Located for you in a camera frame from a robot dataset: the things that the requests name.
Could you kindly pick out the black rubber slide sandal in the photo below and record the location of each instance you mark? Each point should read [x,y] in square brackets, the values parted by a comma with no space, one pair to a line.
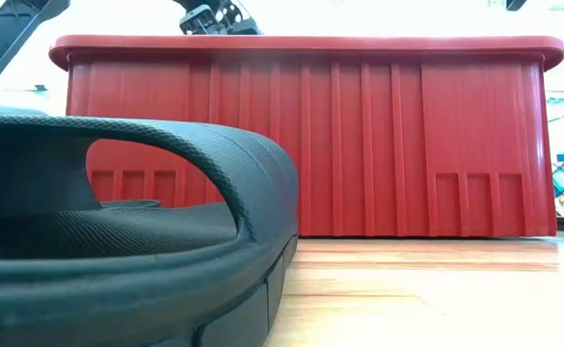
[117,289]

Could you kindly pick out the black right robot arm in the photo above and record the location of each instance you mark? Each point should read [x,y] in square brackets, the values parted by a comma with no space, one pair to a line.
[515,4]

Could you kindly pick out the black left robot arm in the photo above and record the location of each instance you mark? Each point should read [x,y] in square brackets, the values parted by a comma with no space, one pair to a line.
[2,38]

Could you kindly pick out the red plastic bin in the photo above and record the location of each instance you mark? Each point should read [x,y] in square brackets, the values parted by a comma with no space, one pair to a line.
[358,144]

